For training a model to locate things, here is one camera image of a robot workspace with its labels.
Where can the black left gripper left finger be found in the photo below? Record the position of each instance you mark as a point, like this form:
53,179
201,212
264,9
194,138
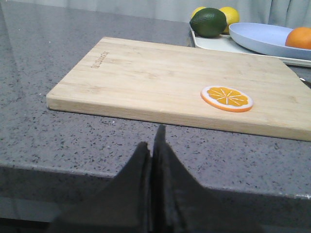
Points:
121,207

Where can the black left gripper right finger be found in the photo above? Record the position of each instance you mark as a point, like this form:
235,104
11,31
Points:
181,205

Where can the light blue plate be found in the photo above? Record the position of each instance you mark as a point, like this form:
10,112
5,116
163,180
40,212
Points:
266,39

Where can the whole orange fruit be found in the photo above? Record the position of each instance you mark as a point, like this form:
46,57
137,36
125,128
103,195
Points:
299,38

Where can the cream white tray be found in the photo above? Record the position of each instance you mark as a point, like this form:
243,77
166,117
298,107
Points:
226,43

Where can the orange slice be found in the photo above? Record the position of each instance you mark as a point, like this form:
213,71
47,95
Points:
226,98

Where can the wooden cutting board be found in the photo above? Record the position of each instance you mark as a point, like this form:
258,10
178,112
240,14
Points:
162,83

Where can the green lime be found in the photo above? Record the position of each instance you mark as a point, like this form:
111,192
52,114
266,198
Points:
208,22

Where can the yellow lemon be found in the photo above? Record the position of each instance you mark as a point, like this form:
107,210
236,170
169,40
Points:
232,16
197,10

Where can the grey curtain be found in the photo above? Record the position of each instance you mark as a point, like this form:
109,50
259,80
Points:
285,13

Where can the metal cutting board handle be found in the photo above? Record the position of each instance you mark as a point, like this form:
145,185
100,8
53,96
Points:
307,83

